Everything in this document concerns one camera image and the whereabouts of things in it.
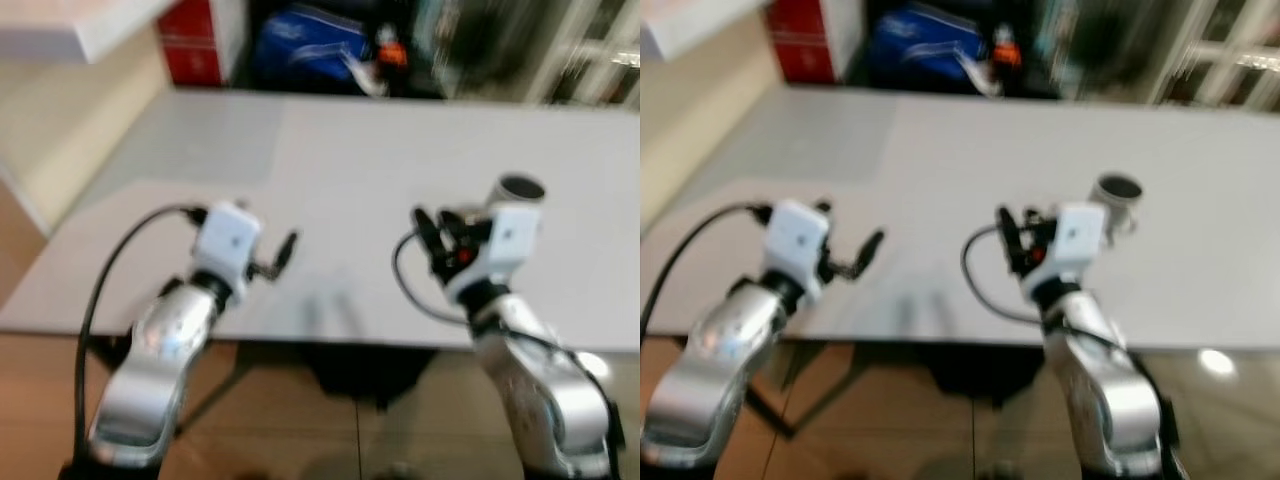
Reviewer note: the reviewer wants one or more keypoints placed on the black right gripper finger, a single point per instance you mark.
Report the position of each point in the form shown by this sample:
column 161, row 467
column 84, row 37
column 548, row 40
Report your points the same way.
column 1006, row 235
column 427, row 232

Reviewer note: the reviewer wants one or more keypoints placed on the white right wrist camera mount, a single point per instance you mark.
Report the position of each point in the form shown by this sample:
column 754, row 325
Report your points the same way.
column 505, row 250
column 1075, row 240

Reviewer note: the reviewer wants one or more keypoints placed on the grey cup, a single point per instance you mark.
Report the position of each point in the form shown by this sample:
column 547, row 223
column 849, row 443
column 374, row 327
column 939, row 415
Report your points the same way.
column 520, row 190
column 1118, row 195

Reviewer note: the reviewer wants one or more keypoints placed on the black table base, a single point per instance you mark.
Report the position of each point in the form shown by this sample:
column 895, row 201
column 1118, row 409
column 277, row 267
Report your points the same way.
column 370, row 375
column 960, row 375

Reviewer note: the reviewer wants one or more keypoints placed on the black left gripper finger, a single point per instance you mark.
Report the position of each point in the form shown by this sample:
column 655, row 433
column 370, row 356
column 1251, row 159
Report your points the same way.
column 286, row 250
column 868, row 252

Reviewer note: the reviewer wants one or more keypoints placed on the white framed window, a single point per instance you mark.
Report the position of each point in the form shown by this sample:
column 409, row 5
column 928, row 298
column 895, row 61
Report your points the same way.
column 590, row 55
column 1220, row 55

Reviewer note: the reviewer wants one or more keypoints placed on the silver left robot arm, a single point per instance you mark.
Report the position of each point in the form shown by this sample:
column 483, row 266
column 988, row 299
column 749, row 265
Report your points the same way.
column 160, row 360
column 700, row 370

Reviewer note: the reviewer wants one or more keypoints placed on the red box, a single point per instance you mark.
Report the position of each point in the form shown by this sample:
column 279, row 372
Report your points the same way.
column 195, row 40
column 805, row 40

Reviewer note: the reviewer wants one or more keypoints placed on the blue bag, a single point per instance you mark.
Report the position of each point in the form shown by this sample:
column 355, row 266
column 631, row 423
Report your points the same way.
column 925, row 50
column 310, row 50

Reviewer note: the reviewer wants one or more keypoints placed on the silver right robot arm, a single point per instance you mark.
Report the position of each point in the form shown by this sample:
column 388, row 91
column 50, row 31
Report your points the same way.
column 1115, row 390
column 545, row 390

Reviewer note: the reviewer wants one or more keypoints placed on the orange and black object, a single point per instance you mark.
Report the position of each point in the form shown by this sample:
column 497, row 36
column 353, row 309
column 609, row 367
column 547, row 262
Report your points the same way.
column 1006, row 50
column 391, row 52

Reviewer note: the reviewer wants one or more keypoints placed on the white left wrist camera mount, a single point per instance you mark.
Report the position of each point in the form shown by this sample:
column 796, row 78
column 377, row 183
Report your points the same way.
column 800, row 240
column 228, row 240

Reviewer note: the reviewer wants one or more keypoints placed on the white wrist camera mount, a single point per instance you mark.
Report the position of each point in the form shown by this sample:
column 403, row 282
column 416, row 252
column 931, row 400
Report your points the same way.
column 800, row 240
column 505, row 250
column 228, row 240
column 1075, row 240

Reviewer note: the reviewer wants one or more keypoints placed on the white counter slab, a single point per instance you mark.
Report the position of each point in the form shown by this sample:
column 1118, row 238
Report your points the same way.
column 80, row 25
column 700, row 22

